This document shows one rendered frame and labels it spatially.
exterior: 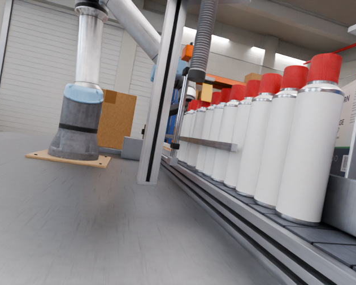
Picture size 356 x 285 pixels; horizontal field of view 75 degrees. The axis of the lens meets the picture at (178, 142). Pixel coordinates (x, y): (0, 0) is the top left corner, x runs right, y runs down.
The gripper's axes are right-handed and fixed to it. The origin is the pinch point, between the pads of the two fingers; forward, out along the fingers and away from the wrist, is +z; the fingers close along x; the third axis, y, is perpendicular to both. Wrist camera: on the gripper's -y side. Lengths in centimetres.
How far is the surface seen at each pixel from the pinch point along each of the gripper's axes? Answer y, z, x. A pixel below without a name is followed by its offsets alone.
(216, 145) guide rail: -3.7, 17.9, -35.1
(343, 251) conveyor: -2, 38, -55
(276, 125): -2, 21, -50
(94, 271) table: -23, 40, -48
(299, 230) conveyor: -3, 36, -51
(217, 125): -1.8, 11.2, -32.3
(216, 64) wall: 168, -369, 275
